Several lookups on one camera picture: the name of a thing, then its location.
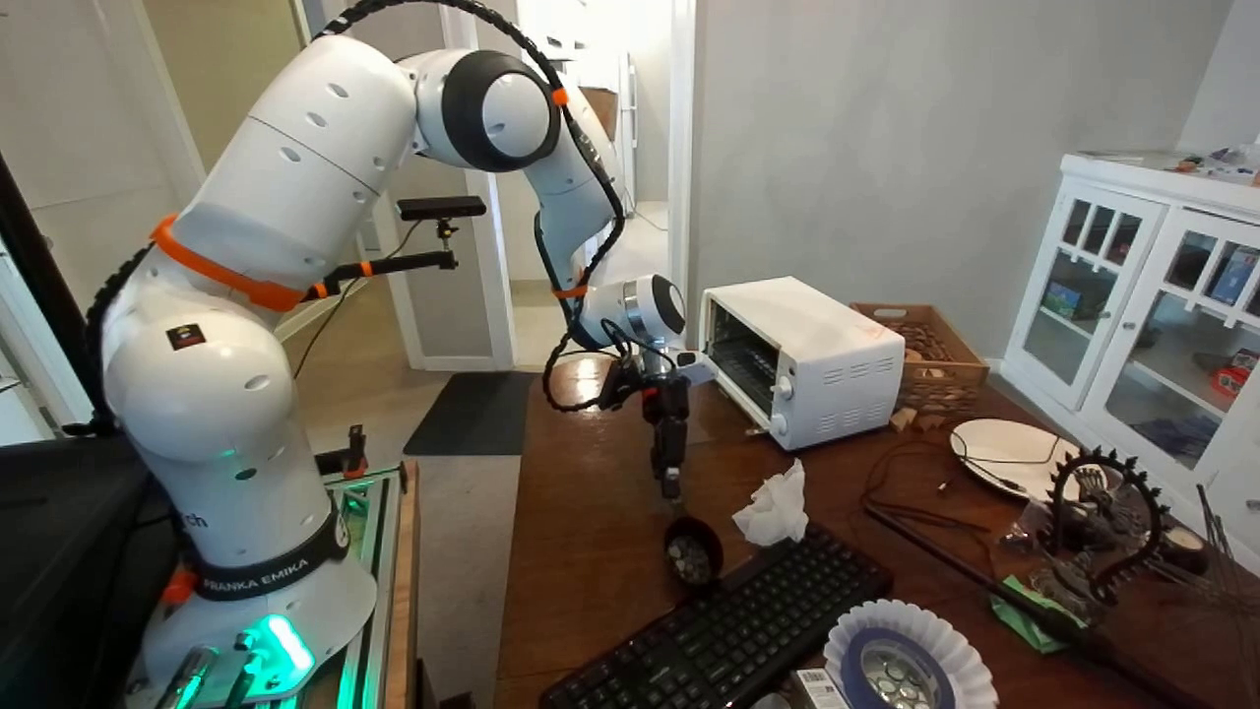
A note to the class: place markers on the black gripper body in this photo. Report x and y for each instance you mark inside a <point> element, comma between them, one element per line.
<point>669,397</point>

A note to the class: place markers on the small black pot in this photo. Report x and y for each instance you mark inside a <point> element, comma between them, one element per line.
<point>690,551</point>

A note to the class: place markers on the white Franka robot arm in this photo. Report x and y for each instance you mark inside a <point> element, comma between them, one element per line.
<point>199,396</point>

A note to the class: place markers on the white toaster oven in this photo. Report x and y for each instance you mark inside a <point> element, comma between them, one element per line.
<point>829,340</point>

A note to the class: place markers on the crumpled white tissue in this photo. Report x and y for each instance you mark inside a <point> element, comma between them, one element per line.
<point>772,508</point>

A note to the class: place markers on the black computer keyboard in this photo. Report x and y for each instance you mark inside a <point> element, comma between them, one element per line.
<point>732,632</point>

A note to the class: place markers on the black floor mat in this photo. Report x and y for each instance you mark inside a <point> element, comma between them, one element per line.
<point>472,414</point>

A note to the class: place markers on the small white labelled box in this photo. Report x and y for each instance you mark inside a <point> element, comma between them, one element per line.
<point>815,688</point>

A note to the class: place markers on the dark wooden board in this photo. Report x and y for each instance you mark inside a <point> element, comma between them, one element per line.
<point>940,504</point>

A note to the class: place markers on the brown wooden crate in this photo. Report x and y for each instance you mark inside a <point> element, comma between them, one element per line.
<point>940,347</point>

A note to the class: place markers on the blue white fluted bowl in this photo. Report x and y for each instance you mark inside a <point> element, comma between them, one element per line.
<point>906,649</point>

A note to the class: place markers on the brown box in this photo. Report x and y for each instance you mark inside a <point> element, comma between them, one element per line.
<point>602,112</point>

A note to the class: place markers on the black tripod boom orange band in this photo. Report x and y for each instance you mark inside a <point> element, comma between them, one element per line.
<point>394,259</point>

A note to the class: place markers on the black red clamp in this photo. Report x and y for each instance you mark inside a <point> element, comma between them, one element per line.
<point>350,454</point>

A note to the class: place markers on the white plate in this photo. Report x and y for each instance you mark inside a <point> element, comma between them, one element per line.
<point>1011,454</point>

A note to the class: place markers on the green plastic tool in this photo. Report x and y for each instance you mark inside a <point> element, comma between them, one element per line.
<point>1037,617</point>

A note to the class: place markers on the white glass-door cabinet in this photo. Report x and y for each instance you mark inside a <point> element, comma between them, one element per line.
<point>1154,340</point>

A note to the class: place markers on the small round wooden object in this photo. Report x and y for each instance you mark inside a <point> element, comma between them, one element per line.
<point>1185,546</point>

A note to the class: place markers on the black equipment case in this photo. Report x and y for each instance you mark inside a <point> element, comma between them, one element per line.
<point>66,593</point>

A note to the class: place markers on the black camera on tripod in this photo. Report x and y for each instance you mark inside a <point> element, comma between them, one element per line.
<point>444,207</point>

